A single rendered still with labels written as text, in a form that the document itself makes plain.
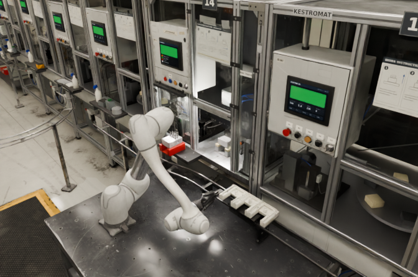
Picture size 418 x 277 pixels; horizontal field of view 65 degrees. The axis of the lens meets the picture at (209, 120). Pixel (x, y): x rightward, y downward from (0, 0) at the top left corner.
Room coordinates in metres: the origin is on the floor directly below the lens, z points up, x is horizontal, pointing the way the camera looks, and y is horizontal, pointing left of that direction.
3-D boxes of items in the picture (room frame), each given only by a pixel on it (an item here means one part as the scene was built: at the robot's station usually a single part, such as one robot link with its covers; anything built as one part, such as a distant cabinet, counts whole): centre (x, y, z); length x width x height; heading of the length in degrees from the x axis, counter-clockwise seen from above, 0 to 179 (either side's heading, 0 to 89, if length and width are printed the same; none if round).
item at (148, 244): (1.48, 0.21, 0.66); 1.50 x 1.06 x 0.04; 43
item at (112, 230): (1.61, 0.60, 0.71); 0.22 x 0.18 x 0.06; 43
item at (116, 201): (1.64, 0.61, 0.85); 0.18 x 0.16 x 0.22; 154
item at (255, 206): (1.58, -0.24, 0.84); 0.36 x 0.14 x 0.10; 43
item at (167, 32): (2.39, 0.19, 1.60); 0.42 x 0.29 x 0.46; 43
